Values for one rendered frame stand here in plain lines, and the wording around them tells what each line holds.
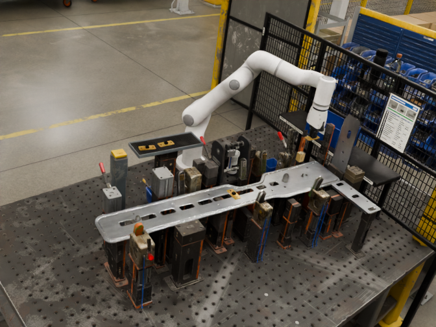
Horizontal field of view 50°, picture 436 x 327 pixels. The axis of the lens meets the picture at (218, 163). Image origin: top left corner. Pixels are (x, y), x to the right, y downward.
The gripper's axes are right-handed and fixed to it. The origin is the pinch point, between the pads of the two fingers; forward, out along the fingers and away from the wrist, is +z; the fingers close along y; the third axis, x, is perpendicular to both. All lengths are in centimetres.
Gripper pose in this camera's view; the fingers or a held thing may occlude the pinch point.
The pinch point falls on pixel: (313, 133)
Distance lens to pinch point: 256.8
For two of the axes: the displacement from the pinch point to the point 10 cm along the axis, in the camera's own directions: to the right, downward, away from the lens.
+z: -1.3, 8.4, 5.3
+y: 5.2, 5.1, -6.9
